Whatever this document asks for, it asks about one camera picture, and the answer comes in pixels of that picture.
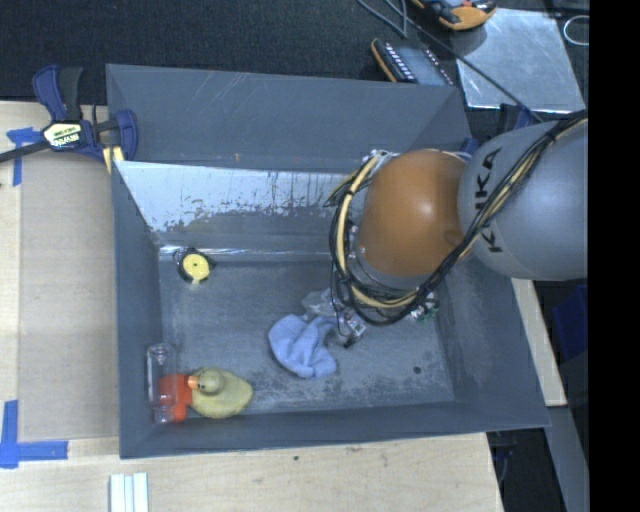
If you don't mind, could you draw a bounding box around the pale wood board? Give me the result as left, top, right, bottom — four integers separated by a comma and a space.
16, 148, 121, 444

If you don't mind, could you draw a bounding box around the clear bottle with orange band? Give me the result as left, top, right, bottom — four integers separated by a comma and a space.
145, 343, 194, 426

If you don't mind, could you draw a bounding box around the yellow and black round disc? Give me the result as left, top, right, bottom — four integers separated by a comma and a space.
174, 247, 217, 286

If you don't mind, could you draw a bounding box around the grey metal bin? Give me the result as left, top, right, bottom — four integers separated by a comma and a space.
104, 63, 552, 460

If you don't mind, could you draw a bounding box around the light blue cloth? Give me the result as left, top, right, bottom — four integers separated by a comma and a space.
267, 313, 339, 380

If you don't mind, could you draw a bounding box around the yellow toy duck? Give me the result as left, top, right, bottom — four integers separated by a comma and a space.
186, 367, 255, 420

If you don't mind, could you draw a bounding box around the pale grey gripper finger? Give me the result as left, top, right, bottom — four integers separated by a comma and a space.
342, 319, 367, 350
301, 289, 335, 319

